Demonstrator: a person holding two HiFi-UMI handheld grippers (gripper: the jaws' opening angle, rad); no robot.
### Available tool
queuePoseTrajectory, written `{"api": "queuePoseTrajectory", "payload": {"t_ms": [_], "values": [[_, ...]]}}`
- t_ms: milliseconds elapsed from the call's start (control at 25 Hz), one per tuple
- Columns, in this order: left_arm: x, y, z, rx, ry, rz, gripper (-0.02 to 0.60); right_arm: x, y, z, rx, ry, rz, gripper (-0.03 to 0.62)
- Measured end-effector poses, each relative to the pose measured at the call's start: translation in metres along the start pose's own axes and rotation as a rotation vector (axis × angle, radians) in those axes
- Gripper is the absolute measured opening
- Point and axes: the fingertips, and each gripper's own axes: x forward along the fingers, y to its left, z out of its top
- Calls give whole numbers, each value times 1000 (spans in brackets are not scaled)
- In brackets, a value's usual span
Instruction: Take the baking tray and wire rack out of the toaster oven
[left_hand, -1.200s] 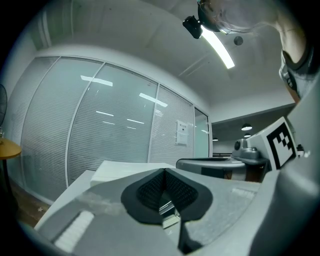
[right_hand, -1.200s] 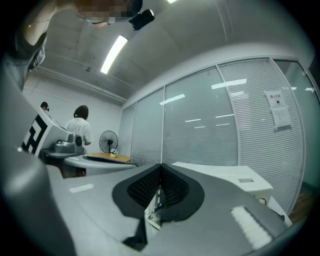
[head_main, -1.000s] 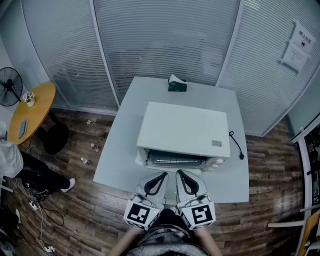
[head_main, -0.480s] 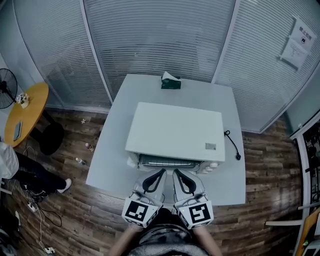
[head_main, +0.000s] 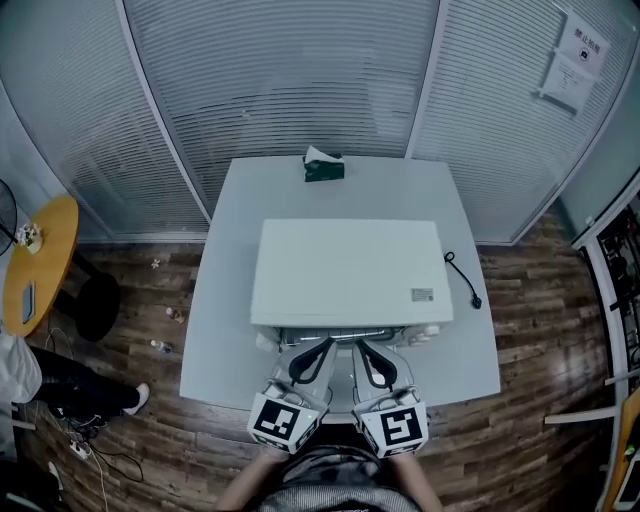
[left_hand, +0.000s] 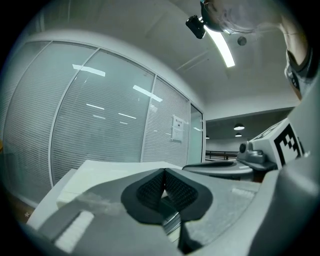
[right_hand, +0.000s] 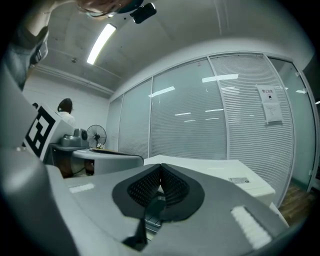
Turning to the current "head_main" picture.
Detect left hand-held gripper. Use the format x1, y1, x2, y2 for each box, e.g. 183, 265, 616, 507
246, 339, 341, 455

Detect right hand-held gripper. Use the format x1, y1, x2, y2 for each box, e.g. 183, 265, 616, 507
352, 341, 430, 459

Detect white toaster oven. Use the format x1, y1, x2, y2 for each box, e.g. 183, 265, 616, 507
249, 218, 455, 354

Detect person's right forearm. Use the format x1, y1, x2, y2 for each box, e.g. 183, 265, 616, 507
387, 452, 444, 512

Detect person's left forearm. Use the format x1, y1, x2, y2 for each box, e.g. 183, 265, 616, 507
214, 447, 291, 512

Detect person's grey shirt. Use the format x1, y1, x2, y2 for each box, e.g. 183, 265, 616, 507
257, 444, 421, 512

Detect dark green tissue box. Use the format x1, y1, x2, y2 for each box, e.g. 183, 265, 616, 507
302, 144, 346, 184

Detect white storage shelf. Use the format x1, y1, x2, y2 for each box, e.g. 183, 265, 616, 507
582, 194, 640, 391

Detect yellow wooden board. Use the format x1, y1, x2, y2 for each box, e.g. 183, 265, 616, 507
609, 387, 640, 512

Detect round wooden side table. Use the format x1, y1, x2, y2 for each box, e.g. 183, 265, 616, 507
2, 194, 121, 344

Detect grey phone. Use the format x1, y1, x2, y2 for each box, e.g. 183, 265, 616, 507
20, 281, 37, 324

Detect small white flower pot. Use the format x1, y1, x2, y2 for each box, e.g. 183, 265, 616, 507
14, 223, 44, 250

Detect black standing fan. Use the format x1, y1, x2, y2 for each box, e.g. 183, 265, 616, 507
0, 178, 19, 259

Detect white paper notice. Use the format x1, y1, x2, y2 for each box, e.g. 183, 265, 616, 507
537, 9, 609, 116

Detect black power cable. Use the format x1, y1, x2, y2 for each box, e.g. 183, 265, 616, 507
443, 251, 484, 310

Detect loose floor cables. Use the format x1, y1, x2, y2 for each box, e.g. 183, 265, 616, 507
44, 324, 146, 512

